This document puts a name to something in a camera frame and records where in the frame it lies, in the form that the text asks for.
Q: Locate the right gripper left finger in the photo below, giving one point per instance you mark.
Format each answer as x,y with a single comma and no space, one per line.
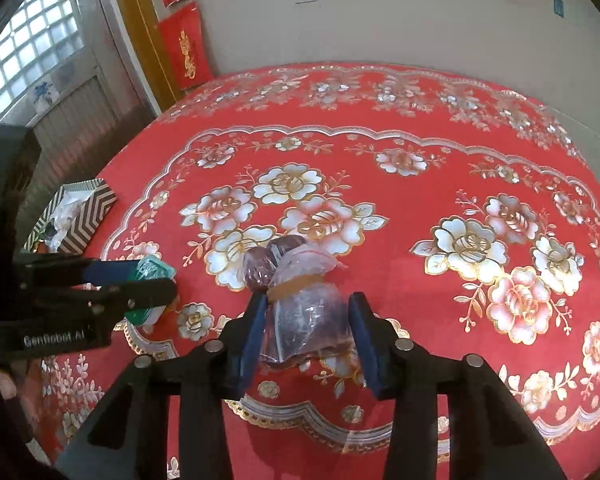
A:
126,434

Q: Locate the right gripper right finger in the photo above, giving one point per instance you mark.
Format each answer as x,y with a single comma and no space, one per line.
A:
491,437

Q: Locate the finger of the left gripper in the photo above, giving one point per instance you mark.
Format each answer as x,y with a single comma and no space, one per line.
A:
113,299
59,269

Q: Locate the clear bagged brown candy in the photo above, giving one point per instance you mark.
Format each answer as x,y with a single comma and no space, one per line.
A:
260,263

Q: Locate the person left hand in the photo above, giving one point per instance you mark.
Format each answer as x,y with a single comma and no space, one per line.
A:
19,390

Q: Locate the striped white tray box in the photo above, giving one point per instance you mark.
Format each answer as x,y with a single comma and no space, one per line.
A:
71,218

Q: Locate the blue flower sticker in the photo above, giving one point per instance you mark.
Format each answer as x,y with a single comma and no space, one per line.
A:
43,95

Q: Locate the glass block window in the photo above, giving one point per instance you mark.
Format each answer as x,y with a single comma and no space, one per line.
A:
36,39

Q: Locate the red banner lower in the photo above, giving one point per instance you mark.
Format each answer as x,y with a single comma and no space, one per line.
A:
181,34

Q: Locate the red floral tablecloth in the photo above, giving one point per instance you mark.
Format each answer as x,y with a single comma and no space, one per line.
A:
462,210

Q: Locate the wooden door frame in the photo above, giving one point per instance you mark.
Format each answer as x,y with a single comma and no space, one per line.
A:
141,23

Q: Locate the small teal wall sticker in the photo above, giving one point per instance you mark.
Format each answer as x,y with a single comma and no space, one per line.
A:
559,8

